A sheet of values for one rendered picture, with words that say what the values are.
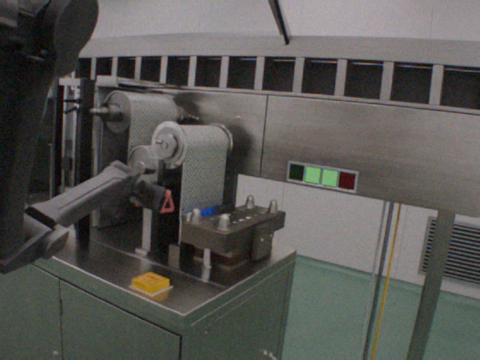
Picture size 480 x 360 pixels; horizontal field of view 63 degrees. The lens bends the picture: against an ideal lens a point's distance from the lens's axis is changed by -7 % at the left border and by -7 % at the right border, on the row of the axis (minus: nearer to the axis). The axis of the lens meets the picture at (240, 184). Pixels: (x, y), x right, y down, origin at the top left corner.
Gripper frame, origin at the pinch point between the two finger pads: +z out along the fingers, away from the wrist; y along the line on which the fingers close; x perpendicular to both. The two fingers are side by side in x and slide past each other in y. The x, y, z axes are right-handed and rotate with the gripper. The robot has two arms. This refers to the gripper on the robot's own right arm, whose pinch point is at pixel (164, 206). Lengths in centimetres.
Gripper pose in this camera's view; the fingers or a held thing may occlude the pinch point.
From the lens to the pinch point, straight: 124.8
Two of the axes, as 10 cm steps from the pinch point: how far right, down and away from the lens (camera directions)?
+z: 3.9, 4.0, 8.3
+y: 8.5, 1.8, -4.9
